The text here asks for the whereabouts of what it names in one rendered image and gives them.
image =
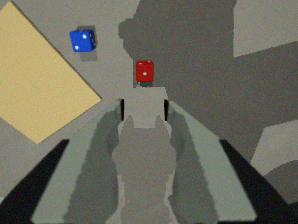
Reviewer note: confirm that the blue die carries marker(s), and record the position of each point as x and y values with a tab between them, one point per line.
83	40

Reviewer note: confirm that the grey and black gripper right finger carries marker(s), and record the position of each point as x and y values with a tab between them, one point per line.
213	183

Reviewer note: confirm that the red die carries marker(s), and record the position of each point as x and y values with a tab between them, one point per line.
144	71

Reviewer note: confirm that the tan flat mat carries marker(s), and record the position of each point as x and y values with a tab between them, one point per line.
40	91

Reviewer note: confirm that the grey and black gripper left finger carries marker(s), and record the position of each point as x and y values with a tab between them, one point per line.
76	182

